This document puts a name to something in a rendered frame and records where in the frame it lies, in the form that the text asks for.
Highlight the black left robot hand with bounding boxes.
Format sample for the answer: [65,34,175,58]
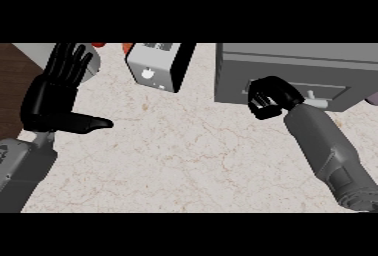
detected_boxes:
[20,42,116,135]

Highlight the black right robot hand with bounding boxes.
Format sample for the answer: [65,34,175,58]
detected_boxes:
[245,75,307,121]

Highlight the grey drawer cabinet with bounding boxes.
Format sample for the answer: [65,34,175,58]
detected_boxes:
[214,42,378,113]

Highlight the grey drawer front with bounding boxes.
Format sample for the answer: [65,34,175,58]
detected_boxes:
[240,78,352,103]

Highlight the grey round cup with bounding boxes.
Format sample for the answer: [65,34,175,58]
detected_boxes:
[79,44,104,84]

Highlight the orange fruit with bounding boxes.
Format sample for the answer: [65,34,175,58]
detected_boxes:
[120,42,136,54]

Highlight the white and black box appliance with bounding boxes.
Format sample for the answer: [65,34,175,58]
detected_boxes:
[124,42,198,94]

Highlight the pale drawer handle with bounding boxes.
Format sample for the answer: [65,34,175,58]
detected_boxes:
[300,90,331,110]

